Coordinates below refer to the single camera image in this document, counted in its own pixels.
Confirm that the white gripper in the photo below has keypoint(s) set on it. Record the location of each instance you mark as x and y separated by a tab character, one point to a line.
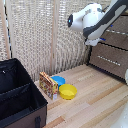
92	42

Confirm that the blue bowl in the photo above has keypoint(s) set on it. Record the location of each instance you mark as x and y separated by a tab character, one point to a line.
59	80

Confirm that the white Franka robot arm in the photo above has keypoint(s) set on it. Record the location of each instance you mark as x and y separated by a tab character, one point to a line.
90	18

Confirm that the yellow bowl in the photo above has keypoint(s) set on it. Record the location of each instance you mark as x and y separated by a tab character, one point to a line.
68	91

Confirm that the colourful snack box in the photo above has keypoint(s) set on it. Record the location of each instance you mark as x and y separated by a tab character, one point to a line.
48	85

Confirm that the bamboo screen with wooden posts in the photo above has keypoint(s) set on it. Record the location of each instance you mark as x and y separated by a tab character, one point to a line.
30	36

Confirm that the black fabric storage box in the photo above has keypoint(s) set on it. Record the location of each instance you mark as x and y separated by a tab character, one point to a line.
16	96

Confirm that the dark drawer cabinet frame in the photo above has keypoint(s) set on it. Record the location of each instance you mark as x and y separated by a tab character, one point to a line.
90	55

